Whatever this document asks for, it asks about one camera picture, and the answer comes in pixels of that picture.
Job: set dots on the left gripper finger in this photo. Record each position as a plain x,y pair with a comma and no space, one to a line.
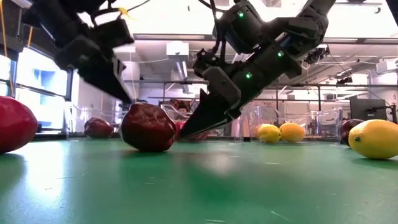
124,77
99,76

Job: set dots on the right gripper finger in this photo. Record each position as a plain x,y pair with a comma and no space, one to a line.
208,115
217,126

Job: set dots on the yellow lemon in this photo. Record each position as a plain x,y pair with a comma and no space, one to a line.
270,134
257,132
292,132
376,140

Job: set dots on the dented dark red apple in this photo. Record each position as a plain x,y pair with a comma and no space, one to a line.
147,127

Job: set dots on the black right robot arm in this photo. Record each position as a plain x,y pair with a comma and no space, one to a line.
311,21

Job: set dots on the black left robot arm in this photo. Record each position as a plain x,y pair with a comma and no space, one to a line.
53,18

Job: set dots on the white round column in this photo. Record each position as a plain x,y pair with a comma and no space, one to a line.
133,77

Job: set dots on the person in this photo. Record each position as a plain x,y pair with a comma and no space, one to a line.
183,107

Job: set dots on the large window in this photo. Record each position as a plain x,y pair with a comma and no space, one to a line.
37,93

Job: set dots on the white ceiling unit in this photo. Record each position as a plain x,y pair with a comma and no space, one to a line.
178,51

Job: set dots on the green table mat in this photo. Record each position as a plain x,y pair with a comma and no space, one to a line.
186,193

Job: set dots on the black computer monitor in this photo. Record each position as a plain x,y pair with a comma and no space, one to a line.
368,109

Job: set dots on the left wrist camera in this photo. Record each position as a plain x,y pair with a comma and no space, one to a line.
112,32

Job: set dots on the black ceiling camera rig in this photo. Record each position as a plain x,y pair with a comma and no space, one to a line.
315,56

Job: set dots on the black pipe rail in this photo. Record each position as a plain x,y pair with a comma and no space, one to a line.
342,85

